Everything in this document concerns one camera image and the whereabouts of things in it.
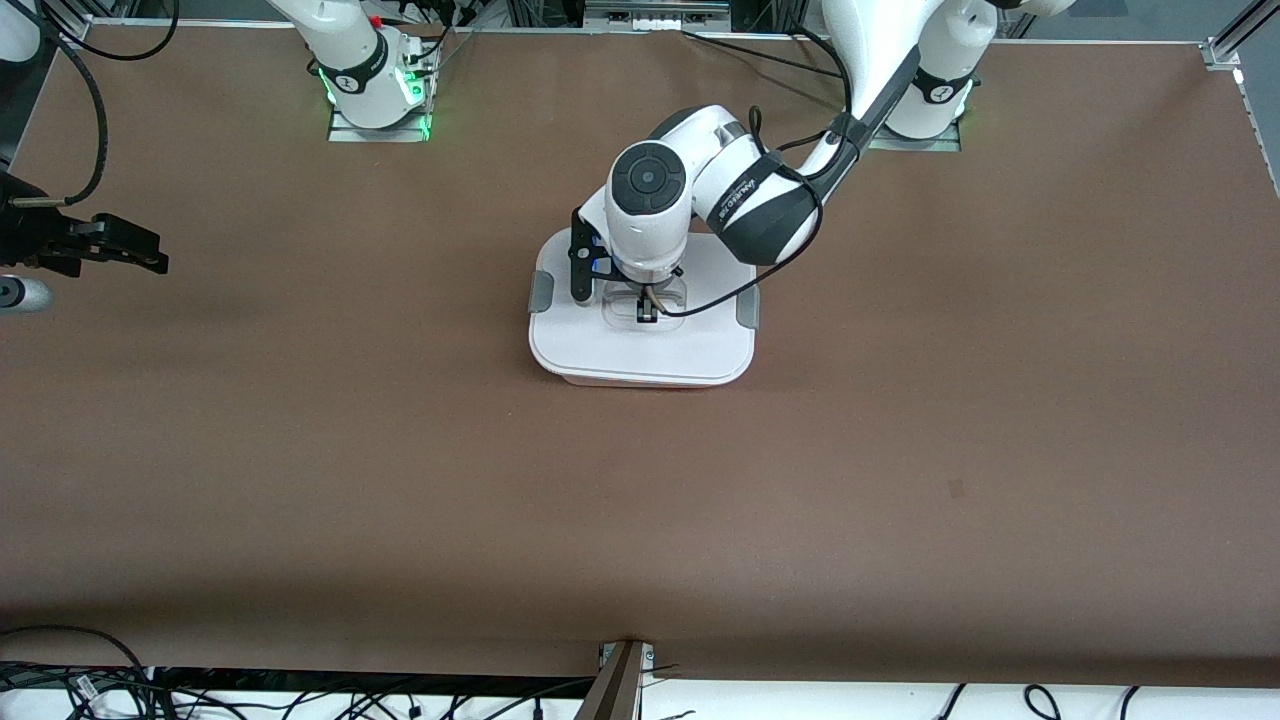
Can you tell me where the white box lid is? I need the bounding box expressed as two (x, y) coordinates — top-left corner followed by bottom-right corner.
(528, 228), (760, 382)

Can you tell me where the translucent plastic storage box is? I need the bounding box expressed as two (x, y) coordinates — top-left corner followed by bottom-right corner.
(545, 368), (737, 390)

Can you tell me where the grey background device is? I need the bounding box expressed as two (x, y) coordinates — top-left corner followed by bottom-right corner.
(584, 0), (732, 33)

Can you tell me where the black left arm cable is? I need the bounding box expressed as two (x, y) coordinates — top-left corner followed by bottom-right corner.
(650, 104), (853, 323)

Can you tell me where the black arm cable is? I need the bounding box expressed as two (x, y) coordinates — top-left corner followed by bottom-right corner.
(38, 0), (181, 209)
(650, 104), (853, 323)

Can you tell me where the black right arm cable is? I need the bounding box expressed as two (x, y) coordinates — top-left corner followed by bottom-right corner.
(38, 0), (181, 209)

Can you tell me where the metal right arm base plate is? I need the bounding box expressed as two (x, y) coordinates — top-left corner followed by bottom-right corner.
(328, 98), (434, 143)

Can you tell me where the long black table cable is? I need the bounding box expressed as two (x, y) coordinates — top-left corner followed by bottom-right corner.
(683, 30), (851, 81)

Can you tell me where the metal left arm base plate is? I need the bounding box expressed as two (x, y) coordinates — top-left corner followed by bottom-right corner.
(866, 132), (962, 153)

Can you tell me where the short black table cable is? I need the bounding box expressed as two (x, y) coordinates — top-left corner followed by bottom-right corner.
(790, 28), (846, 61)

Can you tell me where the brown camera mount post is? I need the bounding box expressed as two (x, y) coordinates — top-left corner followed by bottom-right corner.
(575, 640), (657, 720)

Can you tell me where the thick black looping cable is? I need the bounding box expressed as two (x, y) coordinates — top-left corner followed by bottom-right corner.
(0, 626), (153, 720)

